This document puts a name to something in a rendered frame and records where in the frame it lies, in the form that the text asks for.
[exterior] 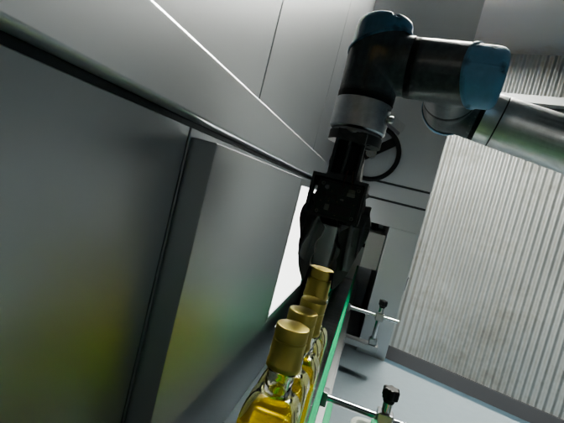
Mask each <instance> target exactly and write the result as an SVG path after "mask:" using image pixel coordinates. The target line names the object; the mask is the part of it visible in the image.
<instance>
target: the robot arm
mask: <svg viewBox="0 0 564 423"><path fill-rule="evenodd" d="M413 30H414V28H413V24H412V22H411V21H410V20H409V19H408V18H407V17H406V16H404V15H402V14H395V13H393V12H391V11H384V10H380V11H373V12H370V13H367V14H365V15H363V16H362V17H361V18H360V19H359V21H358V24H357V27H356V30H355V33H354V36H353V38H352V43H351V44H350V45H349V47H348V51H347V53H348V56H347V62H346V65H345V69H344V72H343V76H342V82H341V85H340V89H339V92H338V96H337V99H336V102H335V106H334V109H333V113H332V118H331V121H330V125H331V127H332V128H331V129H330V133H329V136H328V139H329V140H331V141H332V142H334V143H335V144H334V148H333V151H332V156H331V158H330V159H329V167H328V171H327V172H326V173H321V172H318V171H313V175H312V178H311V184H310V188H309V191H308V195H307V197H306V201H305V204H304V205H303V207H302V208H301V211H300V239H299V248H298V265H299V270H300V276H301V278H302V279H303V280H306V277H307V275H308V274H309V272H310V268H311V258H312V256H313V254H314V253H315V252H316V242H317V240H318V239H319V238H320V237H321V236H322V235H323V233H324V232H325V229H326V228H325V226H324V224H323V223H322V221H321V219H320V218H319V217H323V218H330V219H332V220H336V221H339V222H343V223H344V224H349V228H347V229H345V230H343V231H341V232H339V237H338V242H339V244H340V253H339V255H338V257H337V259H336V261H337V268H336V270H335V272H333V273H332V283H331V289H333V290H334V289H335V288H336V287H337V286H338V285H339V284H340V283H341V282H342V281H343V279H344V278H345V277H346V275H347V273H348V271H349V269H350V268H351V266H352V265H353V262H354V260H355V258H356V257H357V256H358V253H359V251H360V250H361V248H362V246H363V244H364V243H365V241H366V239H367V237H368V234H369V230H370V223H371V222H370V212H371V209H372V207H370V206H366V199H368V198H369V197H370V195H369V194H368V191H369V187H370V186H369V184H367V183H363V182H362V177H363V167H364V160H365V158H364V155H363V154H364V150H368V151H380V147H381V144H382V138H383V137H384V136H385V133H386V129H387V123H390V124H392V123H393V122H394V117H392V116H390V113H391V111H392V109H393V105H394V101H395V98H396V97H403V98H405V99H411V100H417V101H423V102H422V108H421V111H422V116H423V118H424V121H425V123H426V126H427V127H428V128H429V129H430V130H431V131H432V132H433V133H436V134H439V135H443V136H449V135H453V134H455V135H457V136H460V137H463V138H467V139H469V140H471V141H473V142H476V143H478V144H482V145H485V146H487V147H490V148H492V149H496V150H498V151H501V152H504V153H506V154H510V155H512V156H514V157H517V158H520V159H523V160H526V161H529V162H531V163H533V164H536V165H539V166H542V167H545V168H547V169H549V170H554V171H555V172H558V173H561V174H564V113H561V112H557V111H553V110H551V109H548V108H545V107H541V106H537V105H535V104H532V103H529V102H525V101H521V100H519V99H516V98H513V97H509V96H506V95H503V94H500V93H501V91H502V88H503V85H504V81H505V78H506V75H507V72H508V68H509V63H510V58H511V54H510V51H509V49H508V48H507V47H505V46H501V45H495V44H485V43H484V42H482V41H474V42H467V41H458V40H449V39H431V38H423V37H417V36H414V35H413ZM316 185H318V187H317V190H316V192H315V193H314V189H315V186H316Z"/></svg>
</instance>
